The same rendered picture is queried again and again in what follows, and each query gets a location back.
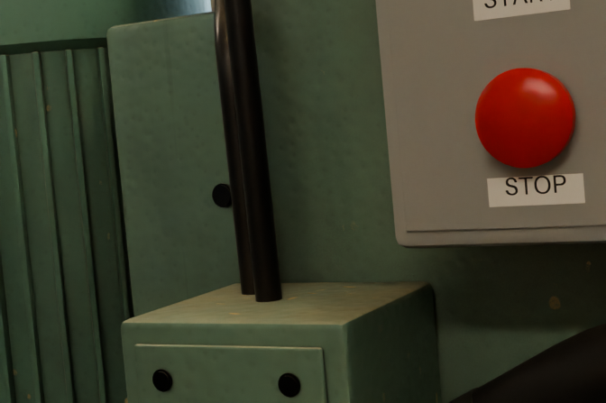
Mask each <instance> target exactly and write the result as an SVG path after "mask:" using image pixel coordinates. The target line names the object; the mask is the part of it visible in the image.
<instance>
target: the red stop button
mask: <svg viewBox="0 0 606 403"><path fill-rule="evenodd" d="M475 126H476V131H477V133H478V136H479V139H480V141H481V143H482V145H483V147H484V148H485V149H486V151H487V152H488V153H489V154H490V155H491V156H492V157H494V158H495V159H496V160H498V161H500V162H502V163H504V164H506V165H509V166H511V167H516V168H532V167H536V166H539V165H543V164H546V163H548V162H549V161H551V160H553V159H554V158H556V157H557V156H558V155H559V154H560V153H561V152H562V151H563V150H564V149H565V147H566V146H567V145H568V143H569V142H570V140H571V138H572V136H573V133H574V127H575V109H574V102H573V99H572V98H571V96H570V94H569V92H568V90H567V89H566V87H565V86H564V84H563V83H562V82H561V81H560V80H559V79H557V78H556V77H554V76H553V75H551V74H549V73H547V72H545V71H543V70H540V69H532V68H520V69H511V70H508V71H505V72H503V73H501V74H499V75H498V76H497V77H496V78H494V79H493V80H491V82H490V83H489V84H488V85H487V86H486V87H485V89H484V90H483V91H482V93H481V95H480V97H479V99H478V102H477V105H476V109H475Z"/></svg>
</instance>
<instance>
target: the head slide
mask: <svg viewBox="0 0 606 403"><path fill-rule="evenodd" d="M214 14H215V12H208V13H202V14H190V15H183V16H177V17H171V18H164V19H158V20H152V21H146V22H139V23H128V24H121V25H115V26H113V27H111V28H110V29H108V30H107V33H106V38H107V48H108V57H109V66H110V76H111V85H112V94H113V103H114V112H115V130H116V139H117V149H118V159H119V168H120V177H121V186H122V195H123V205H124V222H125V231H126V241H127V251H128V260H129V269H130V278H131V288H132V297H133V314H134V316H139V315H142V314H145V313H148V312H151V311H154V310H157V309H160V308H163V307H167V306H170V305H173V304H176V303H179V302H181V301H184V300H187V299H190V298H194V297H197V296H200V295H203V294H206V293H208V292H211V291H214V290H217V289H221V288H224V287H227V286H230V285H233V284H235V283H241V282H240V274H239V265H238V257H237V249H236V240H235V232H234V216H233V208H232V199H231V191H230V183H229V175H228V166H227V158H226V149H225V134H224V126H223V116H222V108H221V100H220V92H219V84H218V75H217V66H216V48H215V31H214Z"/></svg>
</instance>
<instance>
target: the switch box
mask: <svg viewBox="0 0 606 403"><path fill-rule="evenodd" d="M375 2H376V13H377V24H378V34H379V44H380V55H381V75H382V86H383V97H384V107H385V118H386V129H387V140H388V150H389V161H390V182H391V192H392V203H393V214H394V224H395V234H396V239H397V242H398V244H399V245H401V246H404V247H406V248H436V247H471V246H506V245H540V244H576V243H606V0H570V8H571V9H568V10H561V11H554V12H546V13H539V14H525V15H518V16H511V17H503V18H496V19H489V20H481V21H475V20H474V16H473V0H375ZM520 68H532V69H540V70H543V71H545V72H547V73H549V74H551V75H553V76H554V77H556V78H557V79H559V80H560V81H561V82H562V83H563V84H564V86H565V87H566V89H567V90H568V92H569V94H570V96H571V98H572V99H573V102H574V109H575V127H574V133H573V136H572V138H571V140H570V142H569V143H568V145H567V146H566V147H565V149H564V150H563V151H562V152H561V153H560V154H559V155H558V156H557V157H556V158H554V159H553V160H551V161H549V162H548V163H546V164H543V165H539V166H536V167H532V168H516V167H511V166H509V165H506V164H504V163H502V162H500V161H498V160H496V159H495V158H494V157H492V156H491V155H490V154H489V153H488V152H487V151H486V149H485V148H484V147H483V145H482V143H481V141H480V139H479V136H478V133H477V131H476V126H475V109H476V105H477V102H478V99H479V97H480V95H481V93H482V91H483V90H484V89H485V87H486V86H487V85H488V84H489V83H490V82H491V80H493V79H494V78H496V77H497V76H498V75H499V74H501V73H503V72H505V71H508V70H511V69H520ZM577 173H583V184H584V196H585V203H581V204H559V205H538V206H496V207H490V206H489V195H488V183H487V179H496V178H512V177H528V176H545V175H561V174H577Z"/></svg>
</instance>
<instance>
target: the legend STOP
mask: <svg viewBox="0 0 606 403"><path fill-rule="evenodd" d="M487 183H488V195H489V206H490V207H496V206H538V205H559V204H581V203H585V196H584V184H583V173H577V174H561V175H545V176H528V177H512V178H496V179H487Z"/></svg>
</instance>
